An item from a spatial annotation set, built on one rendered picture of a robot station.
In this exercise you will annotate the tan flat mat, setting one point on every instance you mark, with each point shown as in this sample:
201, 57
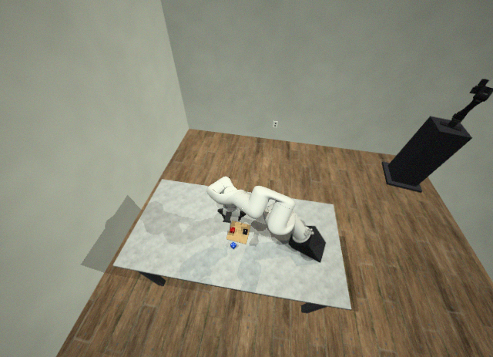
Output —
238, 235

